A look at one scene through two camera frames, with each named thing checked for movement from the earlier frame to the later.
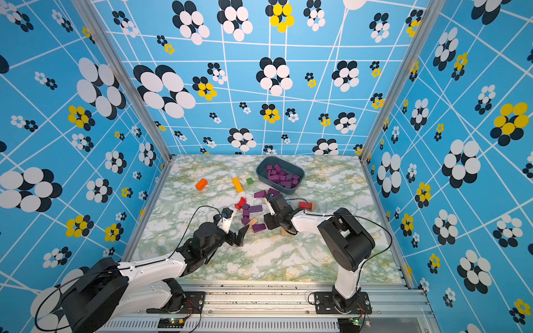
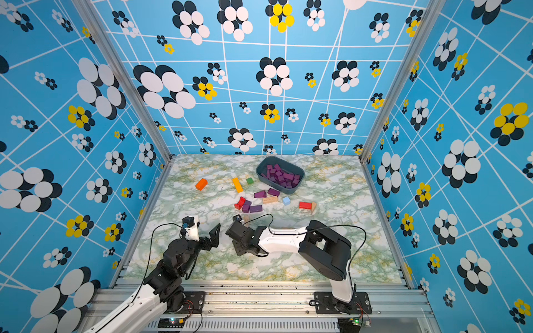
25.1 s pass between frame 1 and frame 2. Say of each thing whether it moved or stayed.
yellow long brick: stayed
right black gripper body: moved
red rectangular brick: stayed
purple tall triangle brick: stayed
